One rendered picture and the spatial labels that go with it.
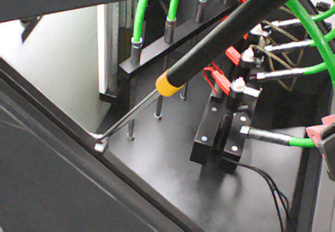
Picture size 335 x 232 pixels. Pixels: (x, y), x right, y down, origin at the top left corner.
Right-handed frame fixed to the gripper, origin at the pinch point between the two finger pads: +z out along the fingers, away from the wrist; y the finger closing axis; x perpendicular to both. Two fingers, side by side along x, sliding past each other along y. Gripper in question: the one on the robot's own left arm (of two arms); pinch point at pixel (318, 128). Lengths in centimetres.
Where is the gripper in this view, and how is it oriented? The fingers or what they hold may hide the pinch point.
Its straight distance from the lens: 72.8
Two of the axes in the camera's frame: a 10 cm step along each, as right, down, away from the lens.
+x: 4.1, 8.6, 3.2
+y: -8.6, 4.8, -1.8
